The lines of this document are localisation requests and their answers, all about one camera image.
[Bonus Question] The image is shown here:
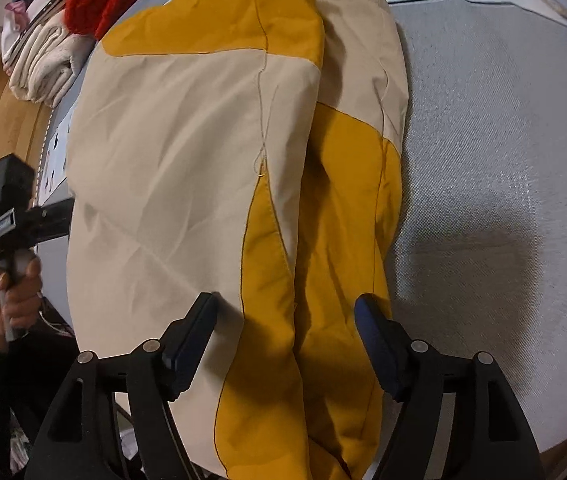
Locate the grey woven mat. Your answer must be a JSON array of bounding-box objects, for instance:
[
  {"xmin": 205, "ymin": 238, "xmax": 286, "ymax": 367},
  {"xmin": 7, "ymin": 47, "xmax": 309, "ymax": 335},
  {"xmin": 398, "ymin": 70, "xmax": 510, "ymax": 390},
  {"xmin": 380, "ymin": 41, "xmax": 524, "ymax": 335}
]
[{"xmin": 28, "ymin": 0, "xmax": 567, "ymax": 456}]

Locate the person's left hand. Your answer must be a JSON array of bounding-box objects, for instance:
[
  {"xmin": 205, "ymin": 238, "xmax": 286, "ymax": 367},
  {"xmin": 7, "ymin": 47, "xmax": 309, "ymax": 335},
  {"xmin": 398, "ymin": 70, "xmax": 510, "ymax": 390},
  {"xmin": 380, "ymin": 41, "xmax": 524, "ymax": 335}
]
[{"xmin": 0, "ymin": 254, "xmax": 44, "ymax": 353}]

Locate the wooden shelf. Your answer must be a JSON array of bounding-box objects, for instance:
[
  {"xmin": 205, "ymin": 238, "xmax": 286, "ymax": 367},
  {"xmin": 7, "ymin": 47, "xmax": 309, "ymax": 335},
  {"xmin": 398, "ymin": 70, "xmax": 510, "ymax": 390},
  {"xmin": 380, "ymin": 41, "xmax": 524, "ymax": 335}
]
[{"xmin": 0, "ymin": 52, "xmax": 56, "ymax": 293}]

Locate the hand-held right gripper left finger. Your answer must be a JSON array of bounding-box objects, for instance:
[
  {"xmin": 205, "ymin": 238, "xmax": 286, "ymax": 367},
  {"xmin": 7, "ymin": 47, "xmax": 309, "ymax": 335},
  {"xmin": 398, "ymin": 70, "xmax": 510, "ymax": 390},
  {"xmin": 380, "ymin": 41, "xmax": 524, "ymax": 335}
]
[{"xmin": 26, "ymin": 291, "xmax": 221, "ymax": 480}]

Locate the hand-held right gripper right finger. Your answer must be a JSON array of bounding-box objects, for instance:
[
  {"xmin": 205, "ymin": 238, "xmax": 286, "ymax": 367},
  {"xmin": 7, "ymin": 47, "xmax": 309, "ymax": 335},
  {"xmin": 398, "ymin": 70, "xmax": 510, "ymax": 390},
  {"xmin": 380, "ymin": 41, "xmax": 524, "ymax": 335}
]
[{"xmin": 354, "ymin": 293, "xmax": 544, "ymax": 480}]

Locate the person's left forearm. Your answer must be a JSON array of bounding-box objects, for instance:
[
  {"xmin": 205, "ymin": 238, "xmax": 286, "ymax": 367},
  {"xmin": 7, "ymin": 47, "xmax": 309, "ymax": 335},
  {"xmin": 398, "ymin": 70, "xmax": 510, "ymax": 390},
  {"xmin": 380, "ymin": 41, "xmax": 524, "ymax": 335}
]
[{"xmin": 0, "ymin": 317, "xmax": 81, "ymax": 480}]

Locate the beige and yellow jacket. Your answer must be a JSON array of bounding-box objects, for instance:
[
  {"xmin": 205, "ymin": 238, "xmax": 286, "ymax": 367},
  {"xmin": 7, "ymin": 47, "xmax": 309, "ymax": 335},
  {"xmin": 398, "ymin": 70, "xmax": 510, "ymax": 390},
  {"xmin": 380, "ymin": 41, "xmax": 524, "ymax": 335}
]
[{"xmin": 66, "ymin": 0, "xmax": 410, "ymax": 480}]

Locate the cream knit cloth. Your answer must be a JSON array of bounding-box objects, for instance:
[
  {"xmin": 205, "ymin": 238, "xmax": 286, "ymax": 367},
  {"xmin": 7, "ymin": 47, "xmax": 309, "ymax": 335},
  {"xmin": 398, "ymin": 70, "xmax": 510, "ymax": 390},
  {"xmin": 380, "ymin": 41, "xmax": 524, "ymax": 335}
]
[{"xmin": 9, "ymin": 24, "xmax": 95, "ymax": 106}]

